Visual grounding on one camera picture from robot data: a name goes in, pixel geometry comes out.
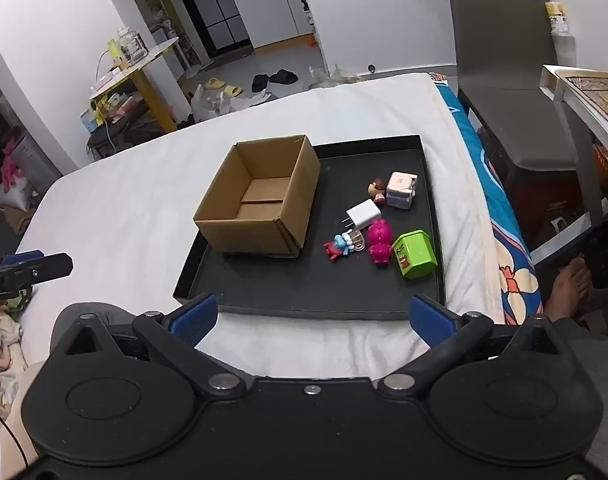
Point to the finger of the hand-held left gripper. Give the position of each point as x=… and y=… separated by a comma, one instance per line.
x=49, y=265

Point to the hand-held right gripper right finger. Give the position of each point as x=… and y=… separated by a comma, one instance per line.
x=428, y=320

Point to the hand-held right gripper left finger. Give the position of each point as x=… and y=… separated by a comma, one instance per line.
x=194, y=317

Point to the green toy house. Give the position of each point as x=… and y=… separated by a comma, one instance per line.
x=413, y=260

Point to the pink dinosaur figure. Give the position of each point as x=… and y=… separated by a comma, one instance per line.
x=378, y=240

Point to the clear beaded toy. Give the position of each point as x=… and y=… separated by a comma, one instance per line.
x=356, y=241

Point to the blue and red figure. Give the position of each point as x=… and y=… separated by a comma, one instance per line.
x=336, y=247

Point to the black tray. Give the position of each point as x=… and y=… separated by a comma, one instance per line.
x=309, y=285

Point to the white charger plug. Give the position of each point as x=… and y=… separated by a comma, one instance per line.
x=364, y=212

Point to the brown haired doll figure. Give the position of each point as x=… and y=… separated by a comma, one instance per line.
x=376, y=187

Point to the cardboard box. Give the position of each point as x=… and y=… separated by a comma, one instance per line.
x=289, y=200

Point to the printed cloth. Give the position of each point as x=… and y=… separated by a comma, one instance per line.
x=4, y=340

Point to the pink plush toy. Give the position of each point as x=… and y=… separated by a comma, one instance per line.
x=11, y=165

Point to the person's foot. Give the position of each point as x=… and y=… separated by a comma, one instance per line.
x=568, y=285

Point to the blue printed bedsheet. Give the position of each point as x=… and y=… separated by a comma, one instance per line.
x=488, y=185

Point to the white plastic bag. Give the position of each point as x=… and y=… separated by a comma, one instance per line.
x=209, y=102

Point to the yellow slipper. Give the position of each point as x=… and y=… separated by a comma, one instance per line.
x=232, y=91
x=214, y=83

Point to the round table with yellow leg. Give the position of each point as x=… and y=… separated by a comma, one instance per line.
x=149, y=57

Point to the glass jar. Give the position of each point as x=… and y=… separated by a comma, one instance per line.
x=131, y=42

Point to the black slipper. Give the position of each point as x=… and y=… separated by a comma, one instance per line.
x=260, y=81
x=284, y=76

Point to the clear plastic bag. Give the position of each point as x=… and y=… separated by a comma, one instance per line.
x=334, y=77

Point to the grey side desk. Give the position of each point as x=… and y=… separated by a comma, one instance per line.
x=583, y=100

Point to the grey chair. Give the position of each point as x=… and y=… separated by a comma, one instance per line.
x=498, y=60

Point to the black framed glass door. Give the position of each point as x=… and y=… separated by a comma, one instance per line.
x=219, y=5

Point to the white cabinet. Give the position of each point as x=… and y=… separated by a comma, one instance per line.
x=274, y=10

